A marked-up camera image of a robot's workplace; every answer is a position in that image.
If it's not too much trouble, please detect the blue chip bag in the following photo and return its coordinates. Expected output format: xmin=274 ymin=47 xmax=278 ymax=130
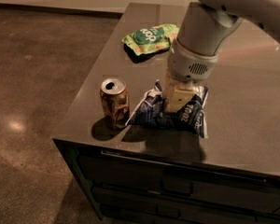
xmin=126 ymin=80 xmax=208 ymax=138

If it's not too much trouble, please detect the dark drawer cabinet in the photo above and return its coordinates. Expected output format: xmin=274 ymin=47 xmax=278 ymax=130
xmin=54 ymin=138 xmax=280 ymax=224

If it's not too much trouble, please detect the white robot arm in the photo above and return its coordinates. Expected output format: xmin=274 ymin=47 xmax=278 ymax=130
xmin=163 ymin=0 xmax=280 ymax=112

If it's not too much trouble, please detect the top drawer handle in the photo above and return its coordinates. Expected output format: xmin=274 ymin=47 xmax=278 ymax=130
xmin=101 ymin=150 xmax=268 ymax=185

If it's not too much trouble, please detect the orange soda can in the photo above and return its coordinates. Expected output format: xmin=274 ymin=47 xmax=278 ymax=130
xmin=100 ymin=77 xmax=130 ymax=129

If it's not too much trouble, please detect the green snack bag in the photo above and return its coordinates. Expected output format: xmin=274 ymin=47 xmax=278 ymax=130
xmin=121 ymin=23 xmax=179 ymax=56

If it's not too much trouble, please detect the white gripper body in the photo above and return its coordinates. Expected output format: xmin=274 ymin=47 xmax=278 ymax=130
xmin=167 ymin=39 xmax=218 ymax=82

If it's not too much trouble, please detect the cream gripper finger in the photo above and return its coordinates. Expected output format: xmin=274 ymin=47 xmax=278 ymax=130
xmin=162 ymin=69 xmax=175 ymax=100
xmin=165 ymin=80 xmax=196 ymax=113

